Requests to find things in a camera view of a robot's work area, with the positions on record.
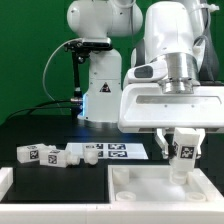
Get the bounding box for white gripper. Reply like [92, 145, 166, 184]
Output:
[118, 61, 224, 159]

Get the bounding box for white square tabletop part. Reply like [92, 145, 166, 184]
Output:
[108, 165, 218, 203]

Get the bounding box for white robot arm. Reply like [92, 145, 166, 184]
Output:
[67, 0, 224, 149]

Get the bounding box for white U-shaped fence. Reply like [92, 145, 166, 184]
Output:
[0, 168, 224, 224]

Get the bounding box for white marker sheet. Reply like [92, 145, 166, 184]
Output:
[64, 142, 150, 160]

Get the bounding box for black camera stand pole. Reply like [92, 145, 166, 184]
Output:
[71, 52, 83, 118]

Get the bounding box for black camera on stand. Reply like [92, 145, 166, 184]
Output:
[64, 38, 112, 51]

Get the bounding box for grey camera cable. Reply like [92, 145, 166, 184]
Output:
[41, 38, 80, 105]

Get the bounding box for black cable on table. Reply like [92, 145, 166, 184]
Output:
[6, 99, 82, 121]

